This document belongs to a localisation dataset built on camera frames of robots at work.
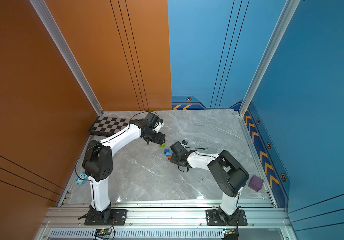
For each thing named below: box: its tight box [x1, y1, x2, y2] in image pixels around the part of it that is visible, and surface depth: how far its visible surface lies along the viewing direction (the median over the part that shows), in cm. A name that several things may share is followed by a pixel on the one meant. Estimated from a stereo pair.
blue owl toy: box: [75, 172, 89, 186], surface depth 86 cm
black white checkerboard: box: [89, 116, 131, 137], surface depth 110 cm
